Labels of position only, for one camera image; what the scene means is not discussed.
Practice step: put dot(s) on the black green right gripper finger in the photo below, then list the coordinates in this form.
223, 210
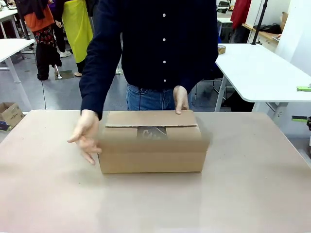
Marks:
303, 88
300, 118

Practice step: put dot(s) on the brown cardboard packing box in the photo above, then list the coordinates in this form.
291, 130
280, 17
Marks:
150, 157

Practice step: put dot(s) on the person's right forearm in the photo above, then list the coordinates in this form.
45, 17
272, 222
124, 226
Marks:
97, 85

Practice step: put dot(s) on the small printed cardboard box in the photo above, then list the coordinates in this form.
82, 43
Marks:
9, 116

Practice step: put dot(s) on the person's left hand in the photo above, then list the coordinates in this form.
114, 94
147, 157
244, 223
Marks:
181, 97

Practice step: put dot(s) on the person's right hand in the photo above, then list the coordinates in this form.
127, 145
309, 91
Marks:
87, 136

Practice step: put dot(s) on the large white work table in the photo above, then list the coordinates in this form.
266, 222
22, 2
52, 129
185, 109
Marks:
262, 72

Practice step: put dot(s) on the wooden shelf board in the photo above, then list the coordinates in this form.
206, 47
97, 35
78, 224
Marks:
267, 36

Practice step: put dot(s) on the black bag on shelf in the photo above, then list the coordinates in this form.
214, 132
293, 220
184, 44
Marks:
269, 28

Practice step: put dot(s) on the black stand pole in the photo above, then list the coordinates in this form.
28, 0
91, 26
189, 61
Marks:
259, 21

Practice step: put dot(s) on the brown tape roll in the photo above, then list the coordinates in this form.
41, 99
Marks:
221, 49

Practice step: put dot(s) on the person in red top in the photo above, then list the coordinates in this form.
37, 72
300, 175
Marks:
240, 14

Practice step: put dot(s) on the person in dark shirt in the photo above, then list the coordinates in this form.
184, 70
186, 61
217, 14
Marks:
158, 48

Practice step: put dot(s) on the person in yellow apron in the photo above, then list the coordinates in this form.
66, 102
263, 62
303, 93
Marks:
77, 29

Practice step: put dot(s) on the person in orange jacket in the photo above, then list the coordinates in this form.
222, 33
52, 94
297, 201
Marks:
41, 29

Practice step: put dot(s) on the white side table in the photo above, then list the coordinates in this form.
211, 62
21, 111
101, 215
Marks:
12, 47

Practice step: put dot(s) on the white background desk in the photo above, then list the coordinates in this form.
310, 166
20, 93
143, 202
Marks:
7, 14

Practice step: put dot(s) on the metal floor base plate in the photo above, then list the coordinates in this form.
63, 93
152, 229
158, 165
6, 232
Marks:
64, 74

